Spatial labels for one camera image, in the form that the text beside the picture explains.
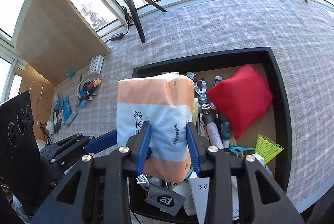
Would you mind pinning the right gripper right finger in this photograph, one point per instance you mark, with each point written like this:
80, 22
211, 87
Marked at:
197, 146

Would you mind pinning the light wooden board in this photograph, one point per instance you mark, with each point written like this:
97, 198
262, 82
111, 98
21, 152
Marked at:
55, 39

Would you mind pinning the grey sachet with logo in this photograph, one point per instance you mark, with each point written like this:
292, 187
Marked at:
165, 199

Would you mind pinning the silver metal wrench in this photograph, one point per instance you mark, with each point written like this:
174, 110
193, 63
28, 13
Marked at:
200, 88

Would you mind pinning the white AQUA sunscreen tube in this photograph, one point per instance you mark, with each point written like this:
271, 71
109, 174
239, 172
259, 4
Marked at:
71, 117

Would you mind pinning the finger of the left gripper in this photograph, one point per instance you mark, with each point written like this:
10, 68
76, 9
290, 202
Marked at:
101, 143

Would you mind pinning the blue wipes packet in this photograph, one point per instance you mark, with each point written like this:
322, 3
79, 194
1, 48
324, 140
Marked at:
66, 110

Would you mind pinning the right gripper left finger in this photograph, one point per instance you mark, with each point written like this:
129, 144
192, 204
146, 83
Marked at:
139, 147

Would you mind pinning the teal clothespin by board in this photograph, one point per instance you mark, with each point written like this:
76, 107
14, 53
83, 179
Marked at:
70, 75

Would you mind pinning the white cardboard box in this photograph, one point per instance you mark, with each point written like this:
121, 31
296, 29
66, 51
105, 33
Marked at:
200, 188

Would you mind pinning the black power strip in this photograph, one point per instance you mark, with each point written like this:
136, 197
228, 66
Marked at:
117, 36

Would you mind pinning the Vinda dotted tissue pack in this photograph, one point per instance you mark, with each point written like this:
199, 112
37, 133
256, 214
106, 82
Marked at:
95, 65

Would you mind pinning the orange white tissue pack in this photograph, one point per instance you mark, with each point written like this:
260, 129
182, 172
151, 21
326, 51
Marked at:
166, 102

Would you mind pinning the black storage tray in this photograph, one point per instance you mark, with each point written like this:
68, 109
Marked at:
262, 198

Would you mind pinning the black wet wipes pack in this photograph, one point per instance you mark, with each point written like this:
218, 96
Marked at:
56, 121

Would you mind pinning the red cloth pouch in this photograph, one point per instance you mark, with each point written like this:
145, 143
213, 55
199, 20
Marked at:
242, 99

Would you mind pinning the yellow green plastic net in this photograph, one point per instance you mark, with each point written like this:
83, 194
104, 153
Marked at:
267, 148

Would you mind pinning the pine wood wall panel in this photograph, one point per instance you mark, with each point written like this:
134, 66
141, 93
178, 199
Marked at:
41, 96

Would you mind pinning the cartoon doll keychain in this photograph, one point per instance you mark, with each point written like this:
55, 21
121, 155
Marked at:
90, 86

